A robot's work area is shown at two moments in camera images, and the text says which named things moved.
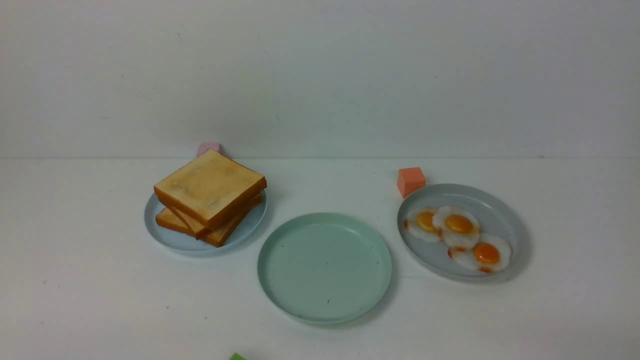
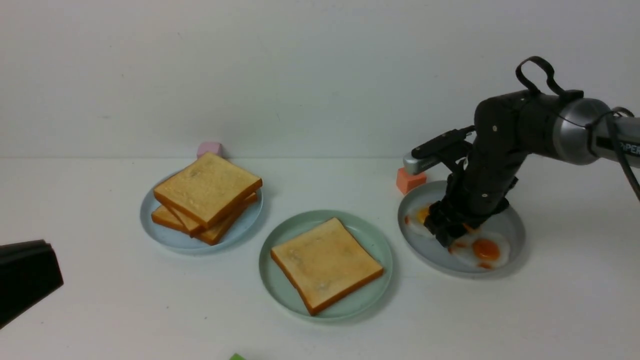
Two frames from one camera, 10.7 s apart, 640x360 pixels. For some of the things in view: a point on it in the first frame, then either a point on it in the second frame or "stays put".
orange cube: x=409 y=179 stays put
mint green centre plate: x=325 y=268 stays put
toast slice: x=209 y=186 to x=325 y=264
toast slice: x=200 y=232 to x=208 y=189
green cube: x=235 y=356 stays put
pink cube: x=201 y=148 stays put
